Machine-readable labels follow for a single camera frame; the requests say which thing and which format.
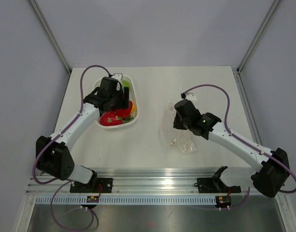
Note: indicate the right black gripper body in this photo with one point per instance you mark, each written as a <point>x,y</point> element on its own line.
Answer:
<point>180,123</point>

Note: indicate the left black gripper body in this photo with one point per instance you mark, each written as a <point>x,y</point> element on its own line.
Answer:
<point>117,99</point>

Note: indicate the red bell pepper toy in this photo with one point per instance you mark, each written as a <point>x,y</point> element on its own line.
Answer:
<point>124,113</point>

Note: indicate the clear zip top bag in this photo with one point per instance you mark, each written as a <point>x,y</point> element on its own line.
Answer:
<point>174,141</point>

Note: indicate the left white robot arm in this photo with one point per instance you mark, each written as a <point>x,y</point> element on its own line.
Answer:
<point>53,153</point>

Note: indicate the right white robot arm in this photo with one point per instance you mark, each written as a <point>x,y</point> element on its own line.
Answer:
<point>271,167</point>

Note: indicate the white perforated plastic basket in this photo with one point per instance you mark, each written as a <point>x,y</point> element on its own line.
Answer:
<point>133,98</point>

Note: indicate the green cabbage toy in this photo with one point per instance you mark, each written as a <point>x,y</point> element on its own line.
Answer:
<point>126,84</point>

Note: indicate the yellow bell pepper toy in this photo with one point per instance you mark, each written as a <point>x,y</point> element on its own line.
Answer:
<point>134,108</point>

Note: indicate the red dragon fruit toy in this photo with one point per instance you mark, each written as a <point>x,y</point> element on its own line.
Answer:
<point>112,119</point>

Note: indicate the right small circuit board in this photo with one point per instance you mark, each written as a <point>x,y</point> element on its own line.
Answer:
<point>223,201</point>

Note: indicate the small circuit board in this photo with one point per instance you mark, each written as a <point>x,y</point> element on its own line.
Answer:
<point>92,199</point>
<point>223,201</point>

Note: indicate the left small circuit board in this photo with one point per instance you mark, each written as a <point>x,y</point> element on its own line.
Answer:
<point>92,199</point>

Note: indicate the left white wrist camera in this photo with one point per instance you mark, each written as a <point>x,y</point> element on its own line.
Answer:
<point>118,76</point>

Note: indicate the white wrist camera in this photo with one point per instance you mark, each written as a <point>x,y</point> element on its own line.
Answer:
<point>118,76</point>
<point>189,96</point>

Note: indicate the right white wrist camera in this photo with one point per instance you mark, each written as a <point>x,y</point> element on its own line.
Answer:
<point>189,96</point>

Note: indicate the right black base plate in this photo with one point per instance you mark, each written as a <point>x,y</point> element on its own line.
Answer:
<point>212,185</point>

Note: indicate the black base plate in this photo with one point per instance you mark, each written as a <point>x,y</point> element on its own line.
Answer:
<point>212,185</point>
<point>102,185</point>

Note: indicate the aluminium mounting rail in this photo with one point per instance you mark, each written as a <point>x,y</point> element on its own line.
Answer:
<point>143,181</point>

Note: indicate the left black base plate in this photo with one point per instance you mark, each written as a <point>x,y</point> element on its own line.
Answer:
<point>102,185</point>

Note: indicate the left aluminium frame post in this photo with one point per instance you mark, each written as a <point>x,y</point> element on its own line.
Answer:
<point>49,34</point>

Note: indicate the aluminium frame post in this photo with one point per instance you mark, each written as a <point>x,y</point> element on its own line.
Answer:
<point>49,34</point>
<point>259,34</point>

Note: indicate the white slotted cable duct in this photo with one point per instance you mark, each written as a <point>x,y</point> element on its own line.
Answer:
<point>129,200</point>

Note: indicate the right aluminium frame post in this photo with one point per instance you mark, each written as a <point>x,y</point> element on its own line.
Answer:
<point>259,34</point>

